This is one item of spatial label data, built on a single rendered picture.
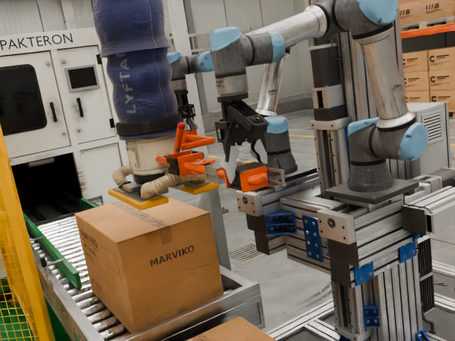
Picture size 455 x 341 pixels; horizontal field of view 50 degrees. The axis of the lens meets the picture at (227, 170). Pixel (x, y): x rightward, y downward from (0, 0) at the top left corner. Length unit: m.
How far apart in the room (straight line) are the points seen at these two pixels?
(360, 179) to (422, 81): 8.07
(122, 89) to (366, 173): 0.84
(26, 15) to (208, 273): 9.19
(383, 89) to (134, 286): 1.12
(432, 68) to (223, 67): 8.51
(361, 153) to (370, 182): 0.10
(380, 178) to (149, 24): 0.89
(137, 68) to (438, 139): 1.23
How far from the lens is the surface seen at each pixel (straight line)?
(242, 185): 1.14
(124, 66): 1.62
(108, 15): 1.62
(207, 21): 12.27
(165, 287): 1.96
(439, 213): 1.73
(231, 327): 1.94
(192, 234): 1.95
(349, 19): 1.47
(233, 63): 1.14
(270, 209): 2.00
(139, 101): 1.60
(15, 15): 10.75
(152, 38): 1.62
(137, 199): 1.59
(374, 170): 1.66
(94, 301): 2.43
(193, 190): 1.61
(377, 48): 1.48
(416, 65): 9.74
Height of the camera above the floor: 1.51
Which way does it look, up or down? 12 degrees down
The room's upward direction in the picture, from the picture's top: 9 degrees counter-clockwise
